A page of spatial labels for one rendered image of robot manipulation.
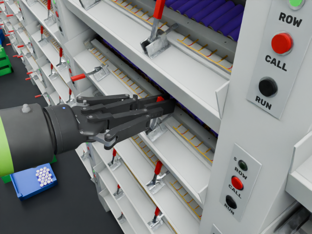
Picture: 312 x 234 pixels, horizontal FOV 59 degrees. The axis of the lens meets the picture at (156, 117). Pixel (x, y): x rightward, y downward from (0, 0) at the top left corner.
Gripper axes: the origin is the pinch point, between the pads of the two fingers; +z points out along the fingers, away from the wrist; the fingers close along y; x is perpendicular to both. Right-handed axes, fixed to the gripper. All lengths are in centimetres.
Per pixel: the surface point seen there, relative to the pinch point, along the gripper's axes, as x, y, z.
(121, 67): -2.3, -21.6, 4.1
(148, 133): -5.7, 0.9, -1.5
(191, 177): -7.4, 12.9, 0.3
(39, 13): -7, -84, 0
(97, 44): -2.2, -36.6, 4.2
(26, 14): -16, -113, 1
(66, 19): 3.4, -42.5, -2.8
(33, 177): -96, -82, -11
